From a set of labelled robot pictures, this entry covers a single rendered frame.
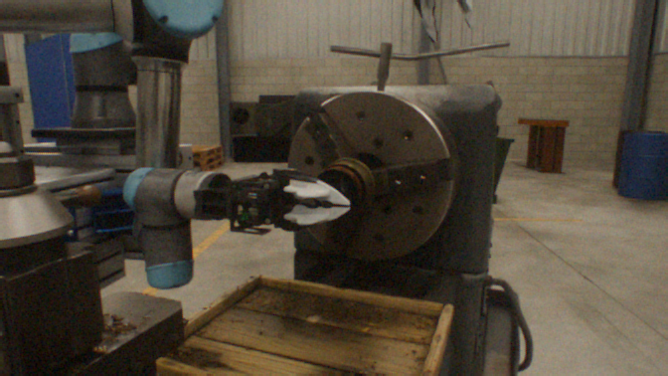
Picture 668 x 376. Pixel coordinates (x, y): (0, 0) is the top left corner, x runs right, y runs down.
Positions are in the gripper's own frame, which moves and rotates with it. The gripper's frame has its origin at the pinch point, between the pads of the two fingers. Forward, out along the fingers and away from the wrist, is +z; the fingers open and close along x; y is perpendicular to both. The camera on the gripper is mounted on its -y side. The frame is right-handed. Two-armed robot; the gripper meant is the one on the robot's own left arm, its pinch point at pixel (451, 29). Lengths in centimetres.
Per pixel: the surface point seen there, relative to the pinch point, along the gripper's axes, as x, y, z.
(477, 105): 0.4, -0.1, 15.5
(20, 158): -24, 71, 11
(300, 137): -30.4, 15.8, 11.2
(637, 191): 130, -598, 177
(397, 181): -13.5, 21.5, 23.7
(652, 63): 317, -1125, 17
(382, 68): -12.4, 12.4, 4.1
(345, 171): -18.3, 29.8, 19.5
